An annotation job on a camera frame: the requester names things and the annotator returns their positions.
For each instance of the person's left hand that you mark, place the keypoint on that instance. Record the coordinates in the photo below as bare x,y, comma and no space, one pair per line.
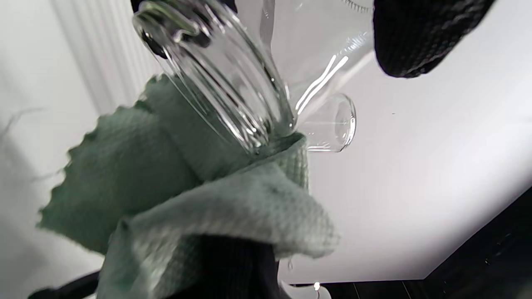
415,37

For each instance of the person's right hand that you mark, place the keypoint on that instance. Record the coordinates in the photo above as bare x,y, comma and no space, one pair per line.
232,270

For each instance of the grey white hand controller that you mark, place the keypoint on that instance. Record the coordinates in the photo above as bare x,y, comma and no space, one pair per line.
307,291

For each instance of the clear glass jar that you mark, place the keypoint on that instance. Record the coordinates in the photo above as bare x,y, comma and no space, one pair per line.
332,124
232,83

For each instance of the green fish scale cleaning cloth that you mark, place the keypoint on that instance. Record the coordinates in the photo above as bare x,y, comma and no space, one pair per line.
124,166

